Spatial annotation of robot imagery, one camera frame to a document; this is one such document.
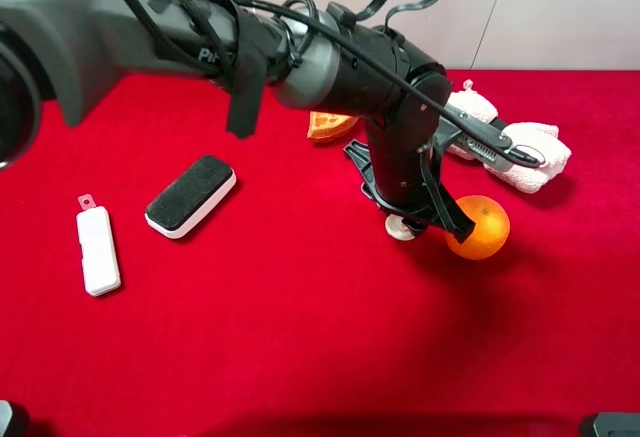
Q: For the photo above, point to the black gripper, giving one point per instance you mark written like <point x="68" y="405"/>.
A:
<point x="390" y="165"/>

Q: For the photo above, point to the small white round object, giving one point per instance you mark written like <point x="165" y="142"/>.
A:
<point x="396" y="228"/>

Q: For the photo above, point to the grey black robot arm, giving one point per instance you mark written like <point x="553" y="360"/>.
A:
<point x="76" y="51"/>

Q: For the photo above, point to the orange fruit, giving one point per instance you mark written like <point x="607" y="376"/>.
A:
<point x="492" y="228"/>

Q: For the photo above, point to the orange waffle wedge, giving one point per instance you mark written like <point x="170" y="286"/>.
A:
<point x="327" y="127"/>

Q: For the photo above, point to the pink towel with black band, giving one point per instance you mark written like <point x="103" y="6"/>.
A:
<point x="546" y="155"/>

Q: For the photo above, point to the black felt whiteboard eraser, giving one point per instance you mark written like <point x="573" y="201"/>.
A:
<point x="182" y="205"/>

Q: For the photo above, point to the black base right corner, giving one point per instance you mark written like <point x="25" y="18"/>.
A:
<point x="611" y="424"/>

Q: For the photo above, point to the black base corner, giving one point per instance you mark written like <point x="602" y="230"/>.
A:
<point x="611" y="424"/>
<point x="14" y="420"/>

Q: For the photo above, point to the white rectangular plastic case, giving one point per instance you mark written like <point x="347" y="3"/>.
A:
<point x="100" y="267"/>

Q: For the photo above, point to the black base left corner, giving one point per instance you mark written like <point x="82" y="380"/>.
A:
<point x="14" y="420"/>

